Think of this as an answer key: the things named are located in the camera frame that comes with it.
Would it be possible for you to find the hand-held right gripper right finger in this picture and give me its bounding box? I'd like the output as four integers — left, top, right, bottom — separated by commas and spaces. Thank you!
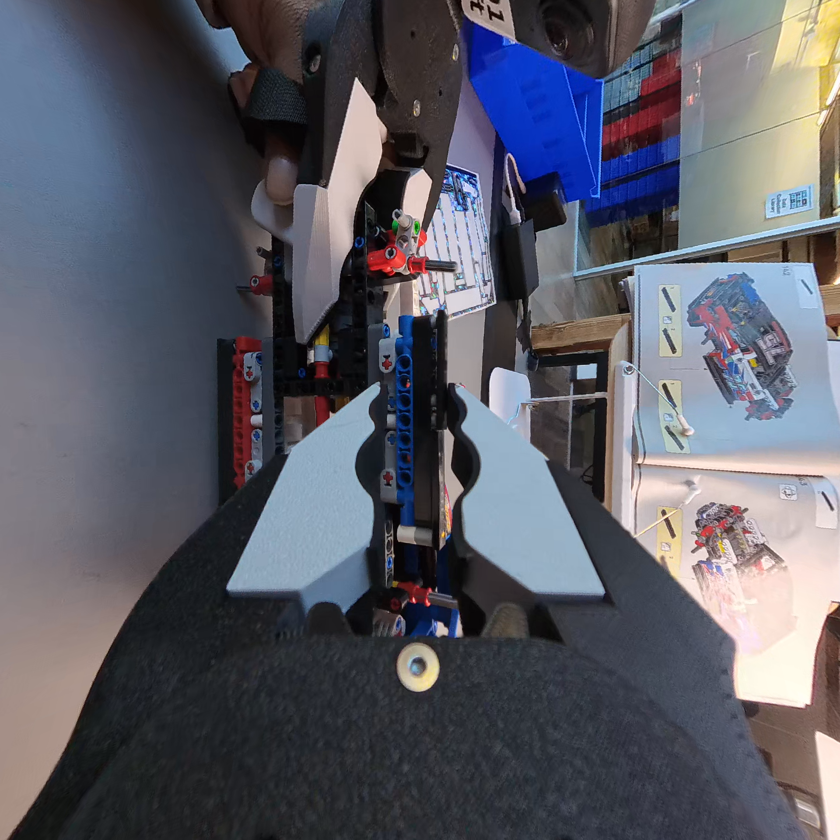
448, 385, 606, 635

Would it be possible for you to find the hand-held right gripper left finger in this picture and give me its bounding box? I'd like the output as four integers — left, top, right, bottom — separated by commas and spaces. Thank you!
226, 382, 386, 619

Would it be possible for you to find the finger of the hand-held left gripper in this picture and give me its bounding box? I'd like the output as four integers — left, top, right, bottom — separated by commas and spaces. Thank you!
290, 77, 389, 347
384, 166, 437, 232

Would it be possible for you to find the blue white lego race car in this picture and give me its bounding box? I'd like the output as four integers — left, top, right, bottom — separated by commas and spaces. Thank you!
217, 200, 473, 641

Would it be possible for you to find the lego instruction booklet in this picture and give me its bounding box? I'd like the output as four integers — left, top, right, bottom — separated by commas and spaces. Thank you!
630, 262, 840, 710

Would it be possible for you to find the person's left hand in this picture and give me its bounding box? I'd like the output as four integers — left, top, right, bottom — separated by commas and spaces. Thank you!
196, 0, 329, 206

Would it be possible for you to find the holographic sticker sheet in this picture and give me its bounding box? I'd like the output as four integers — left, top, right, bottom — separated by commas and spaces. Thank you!
416, 167, 496, 319

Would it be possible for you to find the white book stand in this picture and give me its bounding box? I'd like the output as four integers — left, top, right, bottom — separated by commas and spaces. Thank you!
605, 357, 697, 536

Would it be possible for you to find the black power adapter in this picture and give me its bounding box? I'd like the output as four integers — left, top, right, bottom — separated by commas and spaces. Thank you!
502, 220, 540, 299

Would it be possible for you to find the large blue plastic bin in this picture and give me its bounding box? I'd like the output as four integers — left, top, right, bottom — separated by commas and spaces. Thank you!
462, 20, 605, 201

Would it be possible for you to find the shelf of red blue bins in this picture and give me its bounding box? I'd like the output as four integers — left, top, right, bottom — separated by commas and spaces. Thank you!
583, 36, 683, 221

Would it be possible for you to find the white charging cable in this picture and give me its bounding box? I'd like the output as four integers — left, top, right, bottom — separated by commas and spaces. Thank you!
502, 154, 527, 227

